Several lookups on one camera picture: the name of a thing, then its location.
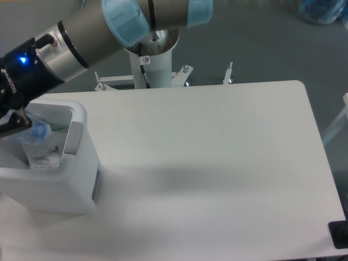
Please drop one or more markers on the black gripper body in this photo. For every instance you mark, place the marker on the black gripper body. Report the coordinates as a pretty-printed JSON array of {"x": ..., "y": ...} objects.
[{"x": 24, "y": 76}]

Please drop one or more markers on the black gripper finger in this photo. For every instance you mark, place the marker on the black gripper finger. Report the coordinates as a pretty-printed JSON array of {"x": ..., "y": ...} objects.
[{"x": 18, "y": 121}]

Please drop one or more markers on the clear plastic water bottle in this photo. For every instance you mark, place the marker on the clear plastic water bottle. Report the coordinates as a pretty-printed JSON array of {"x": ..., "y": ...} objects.
[{"x": 35, "y": 135}]

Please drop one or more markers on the white and green plastic bag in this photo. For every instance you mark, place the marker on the white and green plastic bag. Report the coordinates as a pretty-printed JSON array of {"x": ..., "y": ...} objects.
[{"x": 47, "y": 156}]

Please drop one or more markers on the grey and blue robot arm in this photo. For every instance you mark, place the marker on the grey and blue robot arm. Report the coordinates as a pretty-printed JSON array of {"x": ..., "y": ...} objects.
[{"x": 73, "y": 45}]

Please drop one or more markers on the white rectangular trash can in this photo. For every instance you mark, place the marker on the white rectangular trash can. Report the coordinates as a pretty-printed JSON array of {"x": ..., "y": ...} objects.
[{"x": 72, "y": 187}]

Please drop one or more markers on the blue plastic bag on floor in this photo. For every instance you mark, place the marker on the blue plastic bag on floor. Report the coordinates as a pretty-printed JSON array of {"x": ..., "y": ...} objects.
[{"x": 320, "y": 12}]

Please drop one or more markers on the black device at table edge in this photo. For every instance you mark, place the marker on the black device at table edge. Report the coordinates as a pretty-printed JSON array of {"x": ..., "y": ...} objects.
[{"x": 338, "y": 231}]

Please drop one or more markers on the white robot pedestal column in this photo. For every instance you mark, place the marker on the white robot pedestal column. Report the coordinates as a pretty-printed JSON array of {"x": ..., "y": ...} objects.
[{"x": 154, "y": 49}]

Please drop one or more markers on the white metal base frame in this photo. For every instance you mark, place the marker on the white metal base frame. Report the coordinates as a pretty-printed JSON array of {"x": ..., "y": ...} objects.
[{"x": 145, "y": 78}]

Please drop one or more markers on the white frame at right edge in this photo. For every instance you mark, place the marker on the white frame at right edge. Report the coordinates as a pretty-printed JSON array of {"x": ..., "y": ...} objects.
[{"x": 339, "y": 122}]

